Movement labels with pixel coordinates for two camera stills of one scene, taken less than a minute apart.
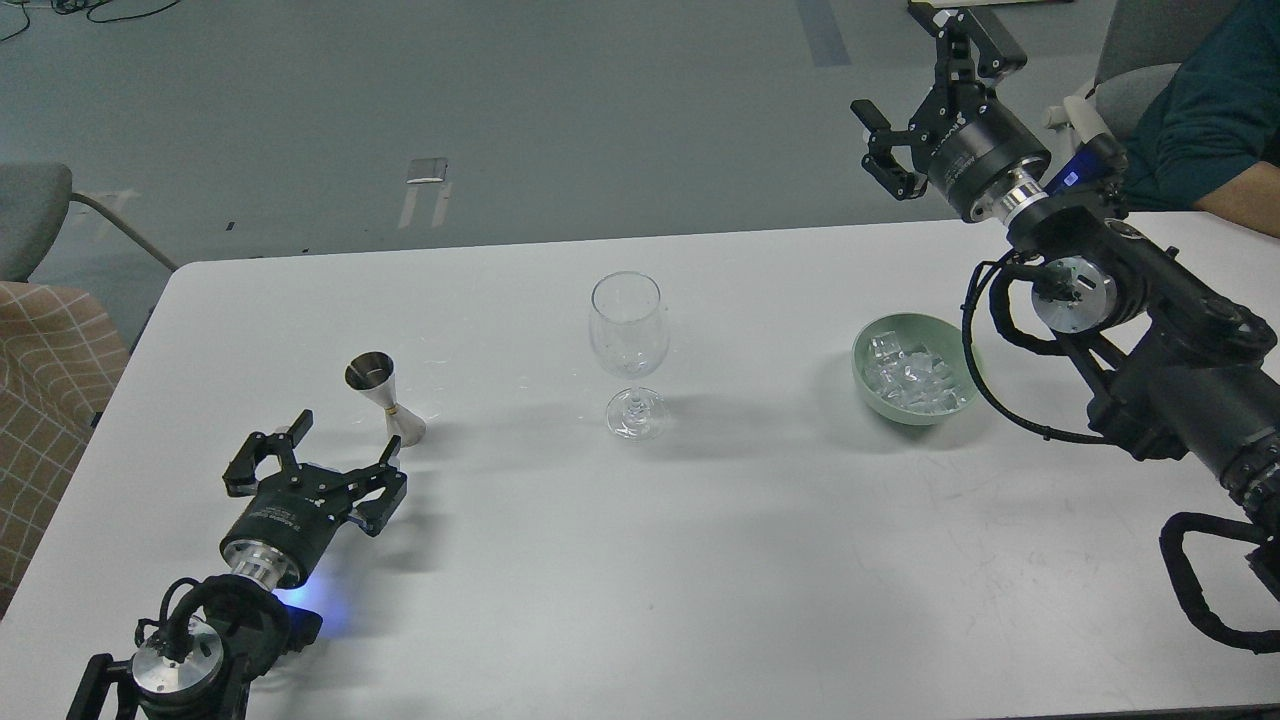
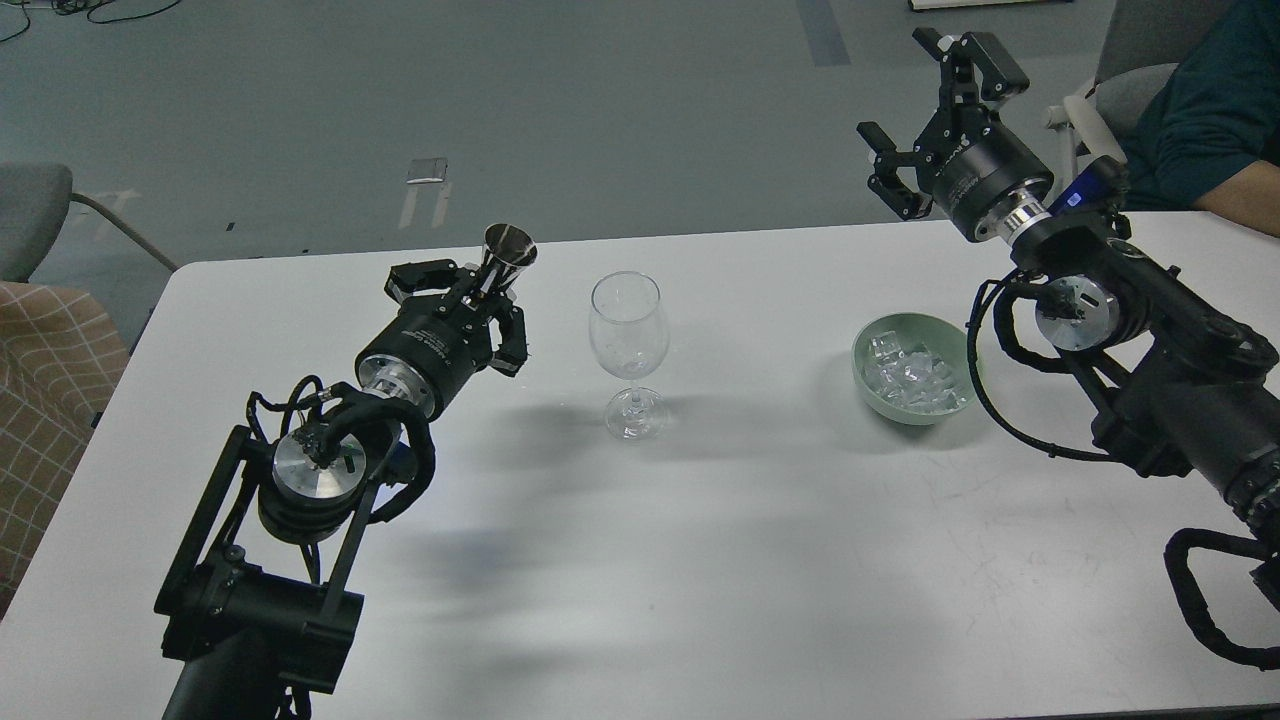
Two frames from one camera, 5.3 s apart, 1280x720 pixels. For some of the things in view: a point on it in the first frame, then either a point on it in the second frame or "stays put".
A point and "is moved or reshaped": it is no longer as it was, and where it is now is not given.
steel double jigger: (374, 372) is moved or reshaped
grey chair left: (34, 198) stays put
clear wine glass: (629, 337) stays put
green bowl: (912, 368) stays put
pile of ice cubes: (910, 378) stays put
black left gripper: (284, 527) to (433, 344)
